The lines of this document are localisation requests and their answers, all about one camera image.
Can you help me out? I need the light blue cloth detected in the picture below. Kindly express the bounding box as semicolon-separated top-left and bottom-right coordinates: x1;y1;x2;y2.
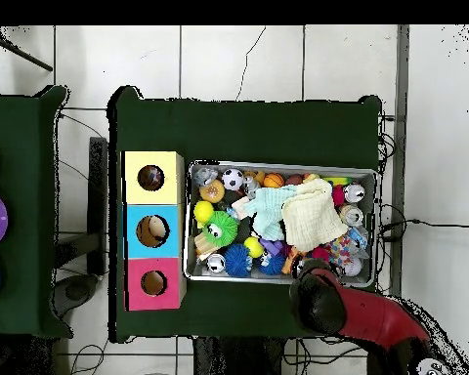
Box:
241;185;298;241

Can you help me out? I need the black upright stand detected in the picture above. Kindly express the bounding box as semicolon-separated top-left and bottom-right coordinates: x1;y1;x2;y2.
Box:
87;136;109;276

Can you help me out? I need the grey stand foot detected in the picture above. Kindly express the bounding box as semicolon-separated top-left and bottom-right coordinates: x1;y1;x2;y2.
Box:
54;272;100;317

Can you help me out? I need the cream waffle cloth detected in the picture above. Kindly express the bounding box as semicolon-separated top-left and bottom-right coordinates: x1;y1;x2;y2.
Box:
280;178;350;254

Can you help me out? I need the yellow ball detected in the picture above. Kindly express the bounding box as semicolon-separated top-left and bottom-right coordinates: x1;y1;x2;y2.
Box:
192;200;215;225

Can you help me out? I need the wooden box with three holes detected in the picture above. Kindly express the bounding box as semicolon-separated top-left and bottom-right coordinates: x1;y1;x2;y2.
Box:
120;150;188;312

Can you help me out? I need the black floor cable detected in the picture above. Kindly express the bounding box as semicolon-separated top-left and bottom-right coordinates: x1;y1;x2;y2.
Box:
376;218;469;241

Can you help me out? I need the black tripod leg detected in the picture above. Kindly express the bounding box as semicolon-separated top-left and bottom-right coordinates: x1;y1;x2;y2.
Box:
0;26;54;72

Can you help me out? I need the white baseball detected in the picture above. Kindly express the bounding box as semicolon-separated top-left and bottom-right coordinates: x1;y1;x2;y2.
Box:
341;256;363;277

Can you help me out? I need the blue spiky ball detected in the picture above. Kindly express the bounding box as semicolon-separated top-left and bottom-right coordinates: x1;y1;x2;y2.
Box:
223;243;254;278

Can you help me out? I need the dark green side table cloth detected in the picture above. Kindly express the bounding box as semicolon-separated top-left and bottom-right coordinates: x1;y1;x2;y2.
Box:
0;84;73;338

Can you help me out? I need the green spiky ball with eyes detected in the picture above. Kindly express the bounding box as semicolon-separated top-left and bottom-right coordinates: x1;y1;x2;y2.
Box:
201;210;239;248

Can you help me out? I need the orange ball with holes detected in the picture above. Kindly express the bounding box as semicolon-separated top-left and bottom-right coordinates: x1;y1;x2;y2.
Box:
198;179;227;204

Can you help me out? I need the small soccer ball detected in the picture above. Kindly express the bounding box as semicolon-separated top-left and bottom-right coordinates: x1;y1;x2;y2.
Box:
221;167;246;191

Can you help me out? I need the shallow clear plastic bin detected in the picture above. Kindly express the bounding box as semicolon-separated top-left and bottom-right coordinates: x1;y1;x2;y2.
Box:
182;158;379;289

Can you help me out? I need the small orange basketball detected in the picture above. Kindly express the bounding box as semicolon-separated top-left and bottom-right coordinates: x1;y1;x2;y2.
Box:
262;172;285;190

